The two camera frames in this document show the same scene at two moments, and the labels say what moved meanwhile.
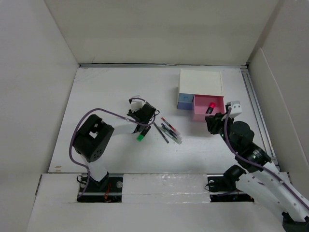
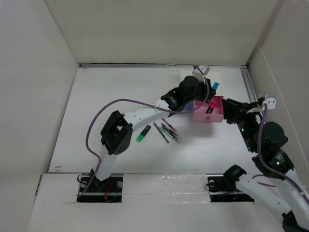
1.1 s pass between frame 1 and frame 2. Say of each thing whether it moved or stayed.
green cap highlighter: stayed
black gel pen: stayed
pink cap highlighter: stayed
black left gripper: moved
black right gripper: moved
